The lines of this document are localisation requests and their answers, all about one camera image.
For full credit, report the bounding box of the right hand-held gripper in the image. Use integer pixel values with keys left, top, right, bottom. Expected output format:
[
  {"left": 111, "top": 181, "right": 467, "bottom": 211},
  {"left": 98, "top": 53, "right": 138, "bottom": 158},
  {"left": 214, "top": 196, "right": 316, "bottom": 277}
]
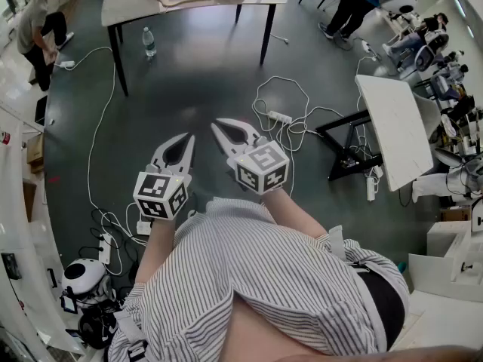
[{"left": 210, "top": 118, "right": 291, "bottom": 195}]

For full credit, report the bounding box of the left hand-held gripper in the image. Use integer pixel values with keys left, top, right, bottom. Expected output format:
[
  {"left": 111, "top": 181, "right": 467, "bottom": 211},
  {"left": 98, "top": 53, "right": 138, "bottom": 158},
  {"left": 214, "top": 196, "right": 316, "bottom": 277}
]
[{"left": 132, "top": 133, "right": 196, "bottom": 222}]

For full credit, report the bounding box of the person's right forearm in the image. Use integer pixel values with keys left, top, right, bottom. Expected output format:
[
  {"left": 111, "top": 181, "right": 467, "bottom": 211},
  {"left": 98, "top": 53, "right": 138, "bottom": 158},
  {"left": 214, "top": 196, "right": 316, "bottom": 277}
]
[{"left": 260, "top": 189, "right": 328, "bottom": 237}]

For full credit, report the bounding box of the person's left forearm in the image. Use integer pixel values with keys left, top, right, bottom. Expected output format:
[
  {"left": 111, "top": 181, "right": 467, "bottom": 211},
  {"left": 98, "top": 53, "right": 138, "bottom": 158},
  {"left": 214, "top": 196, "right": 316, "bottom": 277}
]
[{"left": 134, "top": 216, "right": 178, "bottom": 284}]

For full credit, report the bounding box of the brown cardboard box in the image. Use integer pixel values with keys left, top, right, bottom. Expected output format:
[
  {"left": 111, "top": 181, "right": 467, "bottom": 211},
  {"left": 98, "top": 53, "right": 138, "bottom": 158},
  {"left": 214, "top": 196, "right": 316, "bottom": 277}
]
[{"left": 25, "top": 133, "right": 46, "bottom": 176}]

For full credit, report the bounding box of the clear plastic water bottle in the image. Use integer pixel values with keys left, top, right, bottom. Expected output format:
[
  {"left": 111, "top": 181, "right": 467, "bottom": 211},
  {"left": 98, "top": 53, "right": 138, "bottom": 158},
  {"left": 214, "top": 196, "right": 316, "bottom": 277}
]
[{"left": 142, "top": 26, "right": 158, "bottom": 58}]

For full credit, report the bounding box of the person's striped shirt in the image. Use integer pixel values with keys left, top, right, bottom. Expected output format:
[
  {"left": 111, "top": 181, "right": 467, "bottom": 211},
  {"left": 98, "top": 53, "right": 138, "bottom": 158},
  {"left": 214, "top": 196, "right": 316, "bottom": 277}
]
[{"left": 107, "top": 197, "right": 411, "bottom": 362}]

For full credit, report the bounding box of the grey stone-look table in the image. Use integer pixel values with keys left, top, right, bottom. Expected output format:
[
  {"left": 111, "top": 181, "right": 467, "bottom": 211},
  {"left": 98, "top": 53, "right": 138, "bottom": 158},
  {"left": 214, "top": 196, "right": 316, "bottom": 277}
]
[{"left": 101, "top": 0, "right": 288, "bottom": 97}]

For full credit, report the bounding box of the black flat monitor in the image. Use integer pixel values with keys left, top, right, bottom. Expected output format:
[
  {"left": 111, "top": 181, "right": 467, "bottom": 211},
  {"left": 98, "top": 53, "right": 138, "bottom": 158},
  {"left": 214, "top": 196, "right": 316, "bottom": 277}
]
[{"left": 34, "top": 95, "right": 49, "bottom": 127}]

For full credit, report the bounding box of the white round robot head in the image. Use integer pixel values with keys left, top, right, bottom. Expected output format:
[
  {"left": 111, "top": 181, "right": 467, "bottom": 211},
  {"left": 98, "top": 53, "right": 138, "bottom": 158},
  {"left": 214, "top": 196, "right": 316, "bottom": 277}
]
[{"left": 60, "top": 257, "right": 116, "bottom": 311}]

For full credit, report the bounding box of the black round device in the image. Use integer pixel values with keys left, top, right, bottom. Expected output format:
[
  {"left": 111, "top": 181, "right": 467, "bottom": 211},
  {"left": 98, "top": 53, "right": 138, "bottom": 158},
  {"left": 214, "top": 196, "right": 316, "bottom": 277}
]
[{"left": 77, "top": 307, "right": 120, "bottom": 351}]

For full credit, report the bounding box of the white shell chair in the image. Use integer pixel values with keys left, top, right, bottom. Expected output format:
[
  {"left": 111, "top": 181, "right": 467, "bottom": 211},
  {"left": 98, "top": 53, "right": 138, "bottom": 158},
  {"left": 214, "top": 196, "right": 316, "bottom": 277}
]
[{"left": 411, "top": 91, "right": 442, "bottom": 143}]

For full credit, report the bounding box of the person's chest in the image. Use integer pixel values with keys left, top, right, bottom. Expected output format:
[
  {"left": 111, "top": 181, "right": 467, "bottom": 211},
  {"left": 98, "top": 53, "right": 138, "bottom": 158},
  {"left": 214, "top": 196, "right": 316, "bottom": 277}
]
[{"left": 220, "top": 296, "right": 333, "bottom": 362}]

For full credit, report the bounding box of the white blue office chair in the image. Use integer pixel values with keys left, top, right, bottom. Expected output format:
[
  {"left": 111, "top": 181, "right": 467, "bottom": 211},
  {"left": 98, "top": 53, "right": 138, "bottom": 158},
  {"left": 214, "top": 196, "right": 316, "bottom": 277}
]
[{"left": 413, "top": 32, "right": 451, "bottom": 72}]

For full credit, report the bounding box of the person's black worn pack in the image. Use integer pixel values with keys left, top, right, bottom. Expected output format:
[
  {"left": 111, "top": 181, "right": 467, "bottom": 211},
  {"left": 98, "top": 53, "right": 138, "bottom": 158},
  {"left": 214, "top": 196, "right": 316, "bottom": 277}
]
[{"left": 358, "top": 271, "right": 407, "bottom": 352}]

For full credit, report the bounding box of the white compartment organizer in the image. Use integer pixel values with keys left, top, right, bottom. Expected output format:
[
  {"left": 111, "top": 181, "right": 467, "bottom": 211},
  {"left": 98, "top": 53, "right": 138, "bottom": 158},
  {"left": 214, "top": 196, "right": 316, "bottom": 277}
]
[{"left": 408, "top": 198, "right": 483, "bottom": 303}]

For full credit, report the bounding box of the looped white cable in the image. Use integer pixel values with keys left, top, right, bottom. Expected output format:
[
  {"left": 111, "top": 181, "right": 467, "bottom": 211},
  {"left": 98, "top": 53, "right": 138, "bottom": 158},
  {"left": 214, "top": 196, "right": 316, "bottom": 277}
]
[{"left": 251, "top": 75, "right": 346, "bottom": 154}]

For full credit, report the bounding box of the long white cable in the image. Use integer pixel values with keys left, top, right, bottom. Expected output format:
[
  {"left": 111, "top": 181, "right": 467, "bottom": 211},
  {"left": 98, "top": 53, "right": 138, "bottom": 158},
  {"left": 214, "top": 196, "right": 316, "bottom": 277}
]
[
  {"left": 355, "top": 57, "right": 378, "bottom": 158},
  {"left": 71, "top": 46, "right": 150, "bottom": 245}
]

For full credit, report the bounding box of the person's right grey harness strap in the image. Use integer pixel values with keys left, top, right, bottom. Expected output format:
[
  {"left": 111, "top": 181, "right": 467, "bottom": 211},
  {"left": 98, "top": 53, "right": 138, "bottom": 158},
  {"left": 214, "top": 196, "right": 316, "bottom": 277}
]
[{"left": 327, "top": 224, "right": 373, "bottom": 277}]

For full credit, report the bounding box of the person's grey harness strap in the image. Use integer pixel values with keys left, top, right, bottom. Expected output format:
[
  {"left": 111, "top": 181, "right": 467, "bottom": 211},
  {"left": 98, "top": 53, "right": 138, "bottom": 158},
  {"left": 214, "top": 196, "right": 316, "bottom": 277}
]
[
  {"left": 112, "top": 309, "right": 150, "bottom": 362},
  {"left": 327, "top": 224, "right": 373, "bottom": 277}
]

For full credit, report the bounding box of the white table black frame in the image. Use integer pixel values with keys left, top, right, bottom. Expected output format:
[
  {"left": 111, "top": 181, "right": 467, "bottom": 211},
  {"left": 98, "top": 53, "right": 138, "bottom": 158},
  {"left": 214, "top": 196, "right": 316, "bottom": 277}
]
[{"left": 315, "top": 74, "right": 435, "bottom": 192}]

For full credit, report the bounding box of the person's left grey harness strap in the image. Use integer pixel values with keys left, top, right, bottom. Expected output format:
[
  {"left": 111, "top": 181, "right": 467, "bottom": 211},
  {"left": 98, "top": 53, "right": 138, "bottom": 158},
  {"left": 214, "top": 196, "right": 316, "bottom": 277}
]
[{"left": 112, "top": 309, "right": 150, "bottom": 362}]

